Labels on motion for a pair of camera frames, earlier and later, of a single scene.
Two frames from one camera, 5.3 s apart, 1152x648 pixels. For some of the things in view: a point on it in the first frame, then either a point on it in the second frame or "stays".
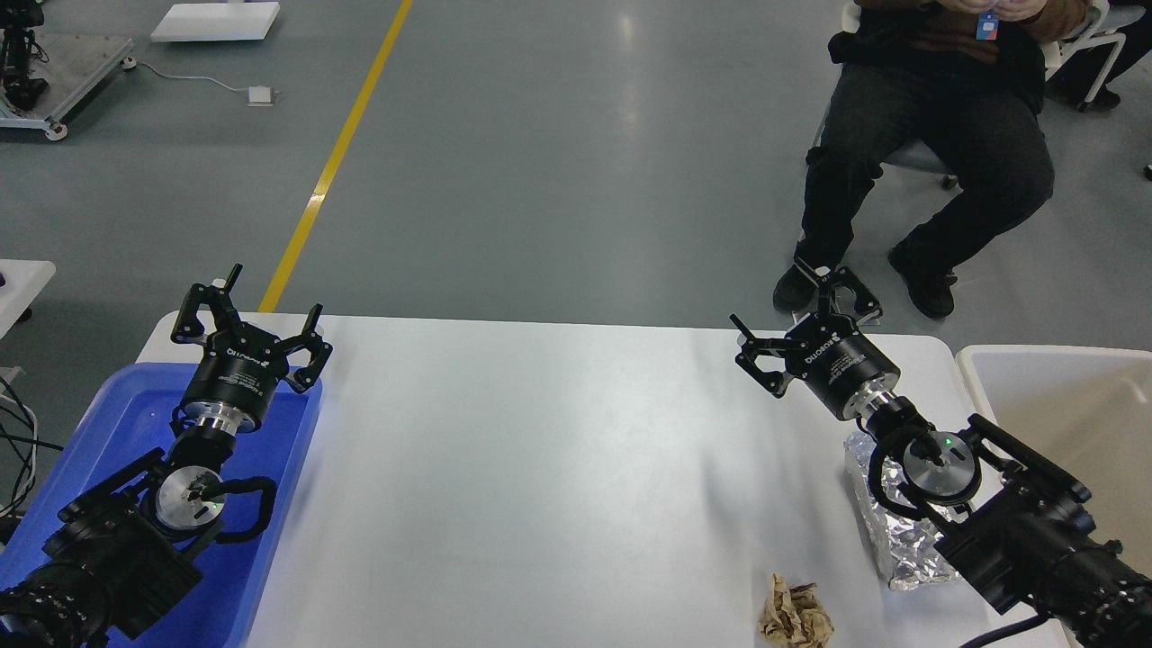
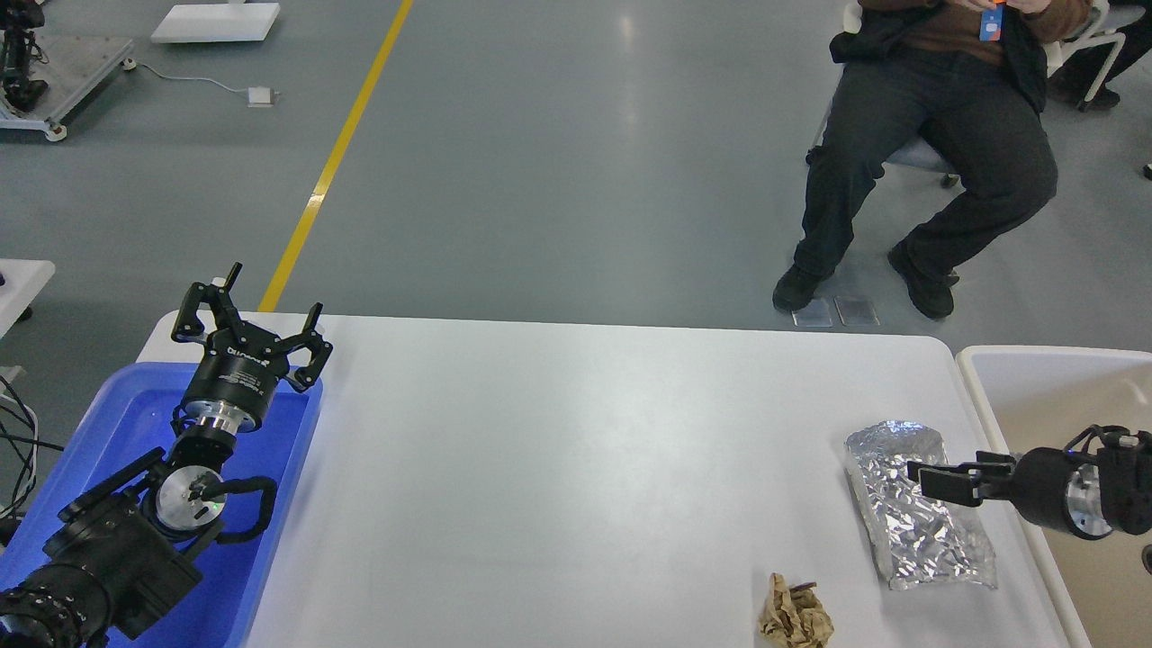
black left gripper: [239, 372] stays
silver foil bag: [907, 546] stays
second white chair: [1109, 18] stays
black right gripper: [841, 366] -> [1048, 486]
